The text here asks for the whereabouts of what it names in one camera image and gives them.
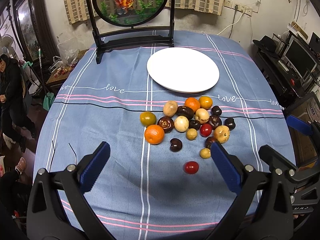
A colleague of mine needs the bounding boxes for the tan apple-like fruit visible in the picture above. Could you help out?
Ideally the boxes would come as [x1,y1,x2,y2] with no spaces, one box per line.
[213,125,230,144]

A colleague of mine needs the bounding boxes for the small yellow fruit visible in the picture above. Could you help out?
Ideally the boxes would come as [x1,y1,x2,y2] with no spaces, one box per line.
[200,148,211,159]

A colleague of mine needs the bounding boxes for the dark mangosteen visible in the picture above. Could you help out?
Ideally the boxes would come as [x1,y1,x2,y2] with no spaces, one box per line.
[208,115,222,130]

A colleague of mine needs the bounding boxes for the red cherry tomato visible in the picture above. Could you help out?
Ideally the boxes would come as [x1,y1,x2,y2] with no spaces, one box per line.
[200,124,213,137]
[183,161,199,174]

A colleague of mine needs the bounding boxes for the pale striped melon fruit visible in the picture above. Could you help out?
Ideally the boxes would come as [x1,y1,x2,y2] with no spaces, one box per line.
[194,108,210,124]

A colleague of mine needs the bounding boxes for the small yellow-green fruit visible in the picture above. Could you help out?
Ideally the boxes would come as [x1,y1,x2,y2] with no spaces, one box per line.
[186,128,197,140]

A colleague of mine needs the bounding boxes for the small dark plum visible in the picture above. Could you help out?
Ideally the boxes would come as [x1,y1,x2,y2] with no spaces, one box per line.
[189,119,201,131]

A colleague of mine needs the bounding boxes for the yellow-orange persimmon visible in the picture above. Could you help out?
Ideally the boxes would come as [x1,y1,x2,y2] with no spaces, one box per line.
[199,96,213,110]

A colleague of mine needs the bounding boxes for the dark plum lone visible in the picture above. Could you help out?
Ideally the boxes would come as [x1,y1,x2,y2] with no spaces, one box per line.
[170,138,183,152]

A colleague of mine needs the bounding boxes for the dark oblong fruit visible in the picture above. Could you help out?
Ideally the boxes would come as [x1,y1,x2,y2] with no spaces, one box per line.
[176,106,194,120]

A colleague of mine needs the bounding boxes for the dark brown chestnut large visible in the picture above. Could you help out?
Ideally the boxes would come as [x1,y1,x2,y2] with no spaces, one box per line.
[157,116,174,133]

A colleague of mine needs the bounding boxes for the tan potato-like fruit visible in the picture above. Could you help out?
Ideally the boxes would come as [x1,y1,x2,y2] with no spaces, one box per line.
[163,100,178,117]

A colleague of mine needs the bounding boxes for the large orange mandarin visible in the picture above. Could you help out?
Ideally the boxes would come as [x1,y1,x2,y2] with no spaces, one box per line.
[144,125,165,145]

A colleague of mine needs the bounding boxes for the green mandarin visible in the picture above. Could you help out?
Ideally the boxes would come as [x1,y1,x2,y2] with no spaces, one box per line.
[139,111,156,127]

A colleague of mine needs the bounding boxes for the cream round fruit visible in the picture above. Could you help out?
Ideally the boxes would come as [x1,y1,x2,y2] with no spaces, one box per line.
[174,115,189,133]

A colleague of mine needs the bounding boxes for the computer monitor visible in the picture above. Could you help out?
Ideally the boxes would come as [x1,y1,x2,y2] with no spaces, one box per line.
[284,39,318,80]

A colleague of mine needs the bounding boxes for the black hat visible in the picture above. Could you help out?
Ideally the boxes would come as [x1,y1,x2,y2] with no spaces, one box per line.
[252,35,278,57]

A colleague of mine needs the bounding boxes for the person in black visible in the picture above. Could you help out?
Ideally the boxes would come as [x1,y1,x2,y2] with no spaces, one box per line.
[1,54,36,152]

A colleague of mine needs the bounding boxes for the white oval plate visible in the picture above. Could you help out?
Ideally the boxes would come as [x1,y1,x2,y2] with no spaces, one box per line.
[146,47,220,93]

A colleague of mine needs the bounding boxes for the blue striped tablecloth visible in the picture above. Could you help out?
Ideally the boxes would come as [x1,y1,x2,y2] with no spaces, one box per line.
[32,30,297,240]

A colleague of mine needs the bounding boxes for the plastic bag on side table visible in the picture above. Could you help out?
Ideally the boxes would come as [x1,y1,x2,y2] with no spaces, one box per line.
[57,37,79,66]

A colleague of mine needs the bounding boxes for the dark framed mirror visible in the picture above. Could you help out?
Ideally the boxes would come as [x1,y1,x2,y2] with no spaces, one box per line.
[12,0,59,63]

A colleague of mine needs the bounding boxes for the round goldfish screen on stand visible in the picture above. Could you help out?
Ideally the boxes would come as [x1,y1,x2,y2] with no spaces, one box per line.
[86,0,175,63]

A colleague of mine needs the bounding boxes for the wall power strip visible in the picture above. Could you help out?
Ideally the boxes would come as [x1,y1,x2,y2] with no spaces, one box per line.
[223,0,253,16]

